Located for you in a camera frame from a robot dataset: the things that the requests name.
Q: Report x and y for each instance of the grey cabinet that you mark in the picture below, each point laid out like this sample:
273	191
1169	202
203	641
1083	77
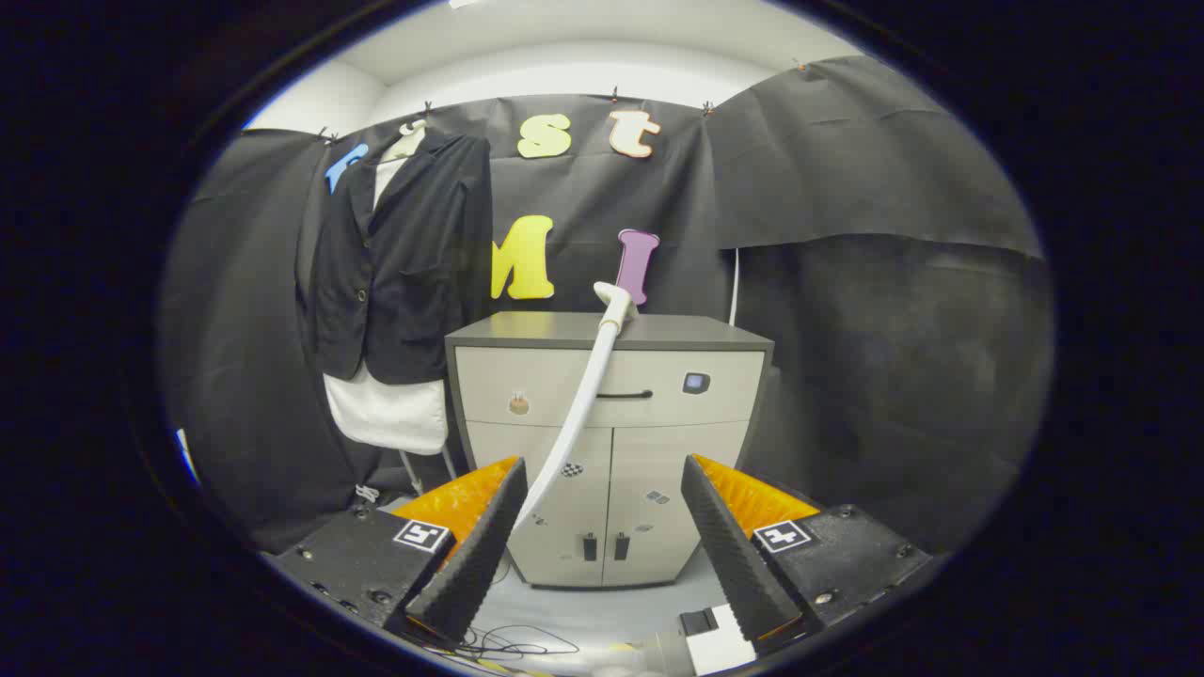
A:
658	451

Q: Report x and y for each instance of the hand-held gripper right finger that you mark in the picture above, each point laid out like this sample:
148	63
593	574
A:
734	555

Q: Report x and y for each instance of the black backdrop cloth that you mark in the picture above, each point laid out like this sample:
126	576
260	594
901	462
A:
847	329

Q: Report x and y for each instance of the black suit jacket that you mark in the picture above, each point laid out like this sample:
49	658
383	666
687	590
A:
414	282

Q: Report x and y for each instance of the grey white steamer base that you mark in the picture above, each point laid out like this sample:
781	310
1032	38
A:
720	649

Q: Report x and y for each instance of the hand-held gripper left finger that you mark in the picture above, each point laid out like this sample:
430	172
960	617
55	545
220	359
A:
475	555

